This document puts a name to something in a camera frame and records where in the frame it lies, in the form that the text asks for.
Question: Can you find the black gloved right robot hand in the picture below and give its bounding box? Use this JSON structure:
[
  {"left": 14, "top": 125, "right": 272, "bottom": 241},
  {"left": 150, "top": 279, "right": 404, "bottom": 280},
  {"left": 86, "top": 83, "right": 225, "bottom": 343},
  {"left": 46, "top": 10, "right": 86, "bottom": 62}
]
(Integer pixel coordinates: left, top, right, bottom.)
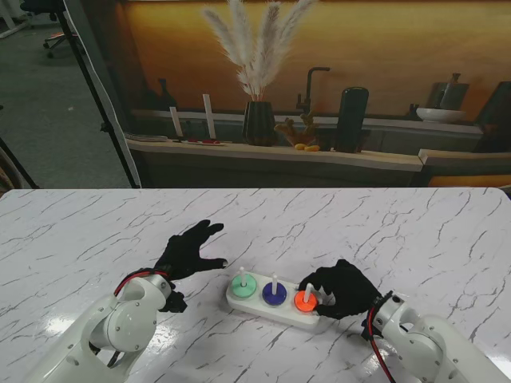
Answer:
[{"left": 297, "top": 259, "right": 382, "bottom": 322}]

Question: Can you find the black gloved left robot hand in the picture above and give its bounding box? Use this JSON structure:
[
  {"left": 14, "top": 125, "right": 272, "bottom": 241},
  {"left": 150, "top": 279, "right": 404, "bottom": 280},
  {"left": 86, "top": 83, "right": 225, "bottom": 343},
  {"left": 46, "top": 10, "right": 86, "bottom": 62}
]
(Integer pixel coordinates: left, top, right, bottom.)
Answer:
[{"left": 153, "top": 219, "right": 229, "bottom": 282}]

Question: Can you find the small orange ring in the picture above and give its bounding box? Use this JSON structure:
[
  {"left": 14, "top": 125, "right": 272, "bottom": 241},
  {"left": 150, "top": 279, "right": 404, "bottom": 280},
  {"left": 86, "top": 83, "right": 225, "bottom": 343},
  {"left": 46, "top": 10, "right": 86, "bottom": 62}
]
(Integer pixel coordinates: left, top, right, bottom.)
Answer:
[{"left": 293, "top": 289, "right": 320, "bottom": 314}]

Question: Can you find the medium purple ring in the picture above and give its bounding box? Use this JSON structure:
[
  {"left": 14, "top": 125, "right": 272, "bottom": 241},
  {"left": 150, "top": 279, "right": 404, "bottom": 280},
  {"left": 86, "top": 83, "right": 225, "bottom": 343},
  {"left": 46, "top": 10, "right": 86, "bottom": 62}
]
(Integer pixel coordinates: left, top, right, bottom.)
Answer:
[{"left": 261, "top": 281, "right": 287, "bottom": 305}]

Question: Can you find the white three-rod Hanoi tower base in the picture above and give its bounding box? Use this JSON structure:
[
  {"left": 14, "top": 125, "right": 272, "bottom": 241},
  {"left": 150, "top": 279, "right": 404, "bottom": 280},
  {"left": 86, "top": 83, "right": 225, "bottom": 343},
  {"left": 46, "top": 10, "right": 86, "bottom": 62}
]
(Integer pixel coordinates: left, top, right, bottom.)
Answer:
[{"left": 225, "top": 266, "right": 332, "bottom": 331}]

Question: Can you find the printed kitchen scene backdrop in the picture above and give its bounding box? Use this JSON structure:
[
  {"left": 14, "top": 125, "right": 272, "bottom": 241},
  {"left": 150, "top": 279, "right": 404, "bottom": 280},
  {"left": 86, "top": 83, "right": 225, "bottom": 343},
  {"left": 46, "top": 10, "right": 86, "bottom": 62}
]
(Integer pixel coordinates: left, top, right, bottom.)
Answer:
[{"left": 65, "top": 0, "right": 511, "bottom": 188}]

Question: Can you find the black office chair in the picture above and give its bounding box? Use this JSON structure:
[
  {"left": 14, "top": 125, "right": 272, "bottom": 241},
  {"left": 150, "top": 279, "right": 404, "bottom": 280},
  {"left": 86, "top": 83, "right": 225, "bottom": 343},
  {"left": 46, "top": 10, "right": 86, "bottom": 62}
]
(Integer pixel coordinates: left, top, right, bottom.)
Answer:
[{"left": 19, "top": 0, "right": 79, "bottom": 59}]

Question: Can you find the white desk leg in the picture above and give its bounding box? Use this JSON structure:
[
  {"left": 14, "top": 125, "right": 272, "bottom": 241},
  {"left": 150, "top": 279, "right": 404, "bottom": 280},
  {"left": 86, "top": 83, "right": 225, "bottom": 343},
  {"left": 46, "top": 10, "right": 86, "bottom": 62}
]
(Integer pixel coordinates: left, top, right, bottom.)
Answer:
[{"left": 0, "top": 0, "right": 35, "bottom": 40}]

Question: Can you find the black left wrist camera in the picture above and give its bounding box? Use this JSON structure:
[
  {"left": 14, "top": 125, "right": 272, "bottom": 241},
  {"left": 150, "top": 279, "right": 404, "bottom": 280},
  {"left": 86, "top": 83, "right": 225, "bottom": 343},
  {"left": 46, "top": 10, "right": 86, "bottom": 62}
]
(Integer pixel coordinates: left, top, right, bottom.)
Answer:
[{"left": 157, "top": 290, "right": 188, "bottom": 314}]

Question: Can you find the red left arm cable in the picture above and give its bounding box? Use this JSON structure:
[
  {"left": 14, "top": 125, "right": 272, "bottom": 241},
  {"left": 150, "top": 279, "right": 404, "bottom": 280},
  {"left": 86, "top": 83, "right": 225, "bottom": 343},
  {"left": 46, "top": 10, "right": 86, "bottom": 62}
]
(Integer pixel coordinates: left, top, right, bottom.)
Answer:
[{"left": 113, "top": 270, "right": 171, "bottom": 298}]

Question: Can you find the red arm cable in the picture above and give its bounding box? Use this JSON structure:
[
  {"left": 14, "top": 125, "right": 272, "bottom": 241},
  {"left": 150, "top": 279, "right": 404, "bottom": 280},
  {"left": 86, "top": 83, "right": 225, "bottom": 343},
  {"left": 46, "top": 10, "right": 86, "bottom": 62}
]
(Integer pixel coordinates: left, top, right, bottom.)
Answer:
[
  {"left": 366, "top": 306, "right": 394, "bottom": 383},
  {"left": 113, "top": 270, "right": 171, "bottom": 298}
]

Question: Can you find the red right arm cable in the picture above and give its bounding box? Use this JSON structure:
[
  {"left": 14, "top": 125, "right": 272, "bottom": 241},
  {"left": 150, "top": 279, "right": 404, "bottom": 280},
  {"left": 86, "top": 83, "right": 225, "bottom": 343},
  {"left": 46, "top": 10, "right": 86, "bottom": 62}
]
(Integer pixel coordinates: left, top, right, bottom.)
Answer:
[{"left": 366, "top": 306, "right": 394, "bottom": 383}]

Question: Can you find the large green ring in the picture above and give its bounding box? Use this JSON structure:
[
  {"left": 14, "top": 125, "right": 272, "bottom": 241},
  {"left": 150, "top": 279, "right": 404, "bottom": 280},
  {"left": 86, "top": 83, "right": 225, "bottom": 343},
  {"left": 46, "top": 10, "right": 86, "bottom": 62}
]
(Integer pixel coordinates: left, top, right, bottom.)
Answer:
[{"left": 230, "top": 274, "right": 257, "bottom": 299}]

